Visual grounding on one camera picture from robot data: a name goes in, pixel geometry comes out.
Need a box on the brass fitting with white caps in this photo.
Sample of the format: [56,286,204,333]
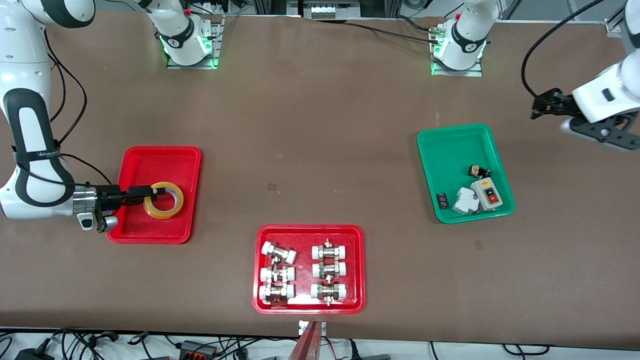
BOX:
[311,239,348,261]
[259,265,296,284]
[261,241,297,265]
[258,283,296,305]
[312,260,348,279]
[310,281,347,306]

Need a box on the red aluminium profile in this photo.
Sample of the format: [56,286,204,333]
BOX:
[287,321,323,360]

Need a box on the yellow tape roll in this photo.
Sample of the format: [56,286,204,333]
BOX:
[143,181,184,220]

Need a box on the black power adapter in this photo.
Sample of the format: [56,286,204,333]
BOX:
[14,346,55,360]

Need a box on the grey switch box red button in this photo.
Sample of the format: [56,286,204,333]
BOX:
[470,178,502,212]

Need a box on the black table cable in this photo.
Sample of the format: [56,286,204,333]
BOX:
[395,15,441,33]
[345,21,443,45]

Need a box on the black velcro cable strap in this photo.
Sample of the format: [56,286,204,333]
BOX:
[12,146,64,164]

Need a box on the green plastic tray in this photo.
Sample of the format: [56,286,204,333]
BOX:
[416,123,516,224]

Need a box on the white circuit breaker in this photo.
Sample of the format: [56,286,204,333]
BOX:
[452,186,481,215]

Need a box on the small silver bracket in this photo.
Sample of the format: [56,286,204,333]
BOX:
[298,320,327,337]

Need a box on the aluminium arm base plate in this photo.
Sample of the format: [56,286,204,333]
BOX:
[431,25,484,77]
[166,15,223,70]

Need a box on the red plastic tray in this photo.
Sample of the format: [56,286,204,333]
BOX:
[106,145,202,245]
[252,224,366,315]

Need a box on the grey terminal block device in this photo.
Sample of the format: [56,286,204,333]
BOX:
[302,0,362,21]

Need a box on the grey orange connector box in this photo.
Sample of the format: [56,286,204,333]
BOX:
[178,340,218,359]

